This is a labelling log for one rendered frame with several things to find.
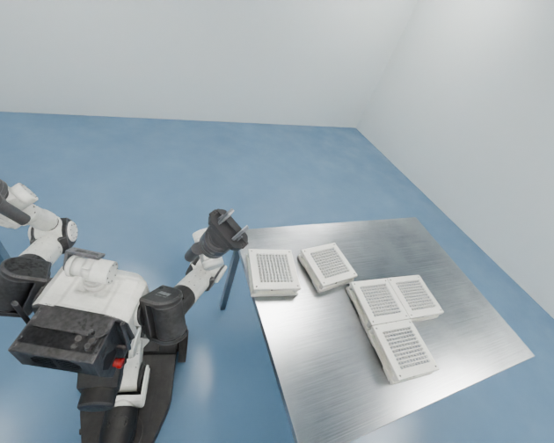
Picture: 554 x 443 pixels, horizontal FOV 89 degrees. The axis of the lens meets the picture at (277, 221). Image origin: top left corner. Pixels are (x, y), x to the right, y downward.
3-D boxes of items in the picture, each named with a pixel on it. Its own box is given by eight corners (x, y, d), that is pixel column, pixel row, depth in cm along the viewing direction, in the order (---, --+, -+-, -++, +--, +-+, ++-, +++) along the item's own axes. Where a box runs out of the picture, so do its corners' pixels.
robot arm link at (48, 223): (49, 201, 94) (75, 216, 112) (12, 204, 92) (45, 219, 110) (48, 233, 92) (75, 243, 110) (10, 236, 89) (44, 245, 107)
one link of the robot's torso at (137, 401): (143, 410, 152) (142, 403, 143) (102, 413, 147) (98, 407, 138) (150, 368, 166) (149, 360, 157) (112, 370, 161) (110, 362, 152)
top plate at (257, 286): (290, 251, 159) (291, 249, 158) (300, 290, 143) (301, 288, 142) (247, 250, 152) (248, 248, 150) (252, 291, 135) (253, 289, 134)
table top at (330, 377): (412, 220, 230) (415, 216, 228) (529, 358, 163) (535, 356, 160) (232, 234, 169) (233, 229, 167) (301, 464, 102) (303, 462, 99)
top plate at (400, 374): (408, 320, 148) (411, 318, 146) (437, 370, 132) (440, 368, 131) (370, 327, 139) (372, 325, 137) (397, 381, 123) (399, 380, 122)
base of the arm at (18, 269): (47, 301, 93) (25, 325, 83) (1, 286, 89) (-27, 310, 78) (64, 265, 90) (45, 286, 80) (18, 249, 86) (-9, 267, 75)
